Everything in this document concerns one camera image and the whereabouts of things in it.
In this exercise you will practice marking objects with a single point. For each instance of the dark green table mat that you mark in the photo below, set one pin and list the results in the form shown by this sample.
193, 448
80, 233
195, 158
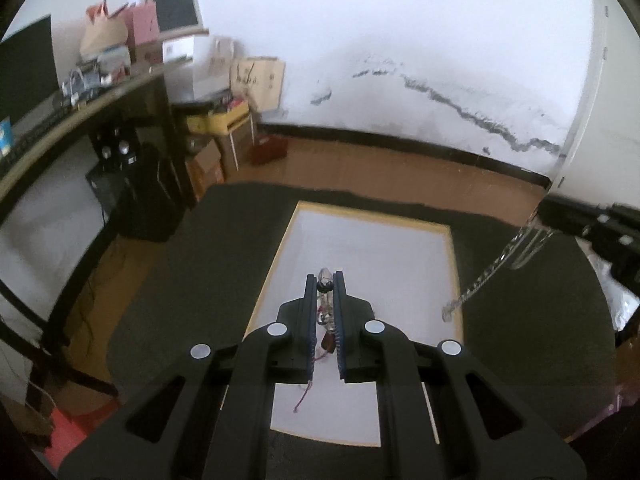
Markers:
544, 333

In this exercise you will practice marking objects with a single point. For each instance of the pink box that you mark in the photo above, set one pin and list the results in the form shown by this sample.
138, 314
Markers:
142, 24

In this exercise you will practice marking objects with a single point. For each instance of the yellow cardboard box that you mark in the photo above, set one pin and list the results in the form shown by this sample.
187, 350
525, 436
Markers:
224, 123

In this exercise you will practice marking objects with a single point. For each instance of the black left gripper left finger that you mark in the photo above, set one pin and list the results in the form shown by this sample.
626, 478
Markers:
225, 394

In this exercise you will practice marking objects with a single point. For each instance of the brown open carton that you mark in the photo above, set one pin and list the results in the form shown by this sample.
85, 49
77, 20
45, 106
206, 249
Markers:
205, 169

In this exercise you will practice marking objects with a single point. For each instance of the yellow white storage box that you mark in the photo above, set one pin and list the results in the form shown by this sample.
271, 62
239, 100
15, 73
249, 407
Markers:
405, 268

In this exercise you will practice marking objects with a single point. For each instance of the orange red floor toy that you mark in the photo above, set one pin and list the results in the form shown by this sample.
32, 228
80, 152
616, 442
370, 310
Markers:
69, 431

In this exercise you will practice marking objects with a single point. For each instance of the beige bag on desk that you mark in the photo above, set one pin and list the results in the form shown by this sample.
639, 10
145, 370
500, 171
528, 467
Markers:
103, 31

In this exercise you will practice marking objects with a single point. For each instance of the black speaker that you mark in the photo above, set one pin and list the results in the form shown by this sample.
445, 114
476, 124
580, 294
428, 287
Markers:
117, 147

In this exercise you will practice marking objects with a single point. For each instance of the white paper gift bag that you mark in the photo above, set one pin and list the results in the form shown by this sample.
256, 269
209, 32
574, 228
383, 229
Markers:
206, 74

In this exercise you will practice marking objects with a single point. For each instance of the black desk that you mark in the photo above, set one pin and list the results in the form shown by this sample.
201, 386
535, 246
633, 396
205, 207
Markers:
51, 221

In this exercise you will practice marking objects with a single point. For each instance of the red object on floor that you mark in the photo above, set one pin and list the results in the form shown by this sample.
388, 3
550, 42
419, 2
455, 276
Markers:
268, 149

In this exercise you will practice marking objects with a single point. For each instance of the blue paper cup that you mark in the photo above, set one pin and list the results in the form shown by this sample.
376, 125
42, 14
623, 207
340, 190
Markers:
6, 137

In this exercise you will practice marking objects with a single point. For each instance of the black subwoofer cabinet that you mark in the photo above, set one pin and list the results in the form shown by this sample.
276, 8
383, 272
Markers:
144, 201

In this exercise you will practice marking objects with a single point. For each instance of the brown kraft paper bag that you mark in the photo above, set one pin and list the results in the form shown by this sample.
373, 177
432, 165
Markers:
258, 81

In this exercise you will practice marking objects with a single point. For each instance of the black flat monitor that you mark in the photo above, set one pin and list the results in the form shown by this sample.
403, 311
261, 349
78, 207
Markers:
27, 70

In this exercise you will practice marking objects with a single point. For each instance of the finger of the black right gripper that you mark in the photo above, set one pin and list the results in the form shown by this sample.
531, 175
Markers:
610, 240
567, 215

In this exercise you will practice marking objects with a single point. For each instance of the white door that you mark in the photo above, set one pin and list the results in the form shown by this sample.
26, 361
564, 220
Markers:
599, 163

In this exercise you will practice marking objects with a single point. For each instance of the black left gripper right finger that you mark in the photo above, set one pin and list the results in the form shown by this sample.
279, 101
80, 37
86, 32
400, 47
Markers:
442, 414

